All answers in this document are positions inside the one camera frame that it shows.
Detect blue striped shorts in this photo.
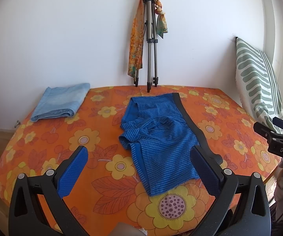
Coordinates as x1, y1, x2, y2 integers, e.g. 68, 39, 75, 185
118, 92, 207, 197

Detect right hand white glove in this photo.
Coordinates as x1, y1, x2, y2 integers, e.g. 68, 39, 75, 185
274, 158, 283, 208

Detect green white striped pillow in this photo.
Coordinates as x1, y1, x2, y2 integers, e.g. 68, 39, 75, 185
235, 37, 283, 134

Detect orange floral bed cover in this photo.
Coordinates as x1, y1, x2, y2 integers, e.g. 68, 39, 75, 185
0, 85, 282, 236

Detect folded light blue jeans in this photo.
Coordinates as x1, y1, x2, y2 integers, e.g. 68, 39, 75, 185
30, 83, 90, 122

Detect orange floral scarf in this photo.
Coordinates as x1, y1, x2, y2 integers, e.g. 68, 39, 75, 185
128, 0, 145, 78

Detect green patterned scarf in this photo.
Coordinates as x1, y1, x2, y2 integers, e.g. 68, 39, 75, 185
154, 0, 168, 38

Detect metal camera tripod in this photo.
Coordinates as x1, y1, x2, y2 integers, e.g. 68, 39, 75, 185
133, 0, 159, 92

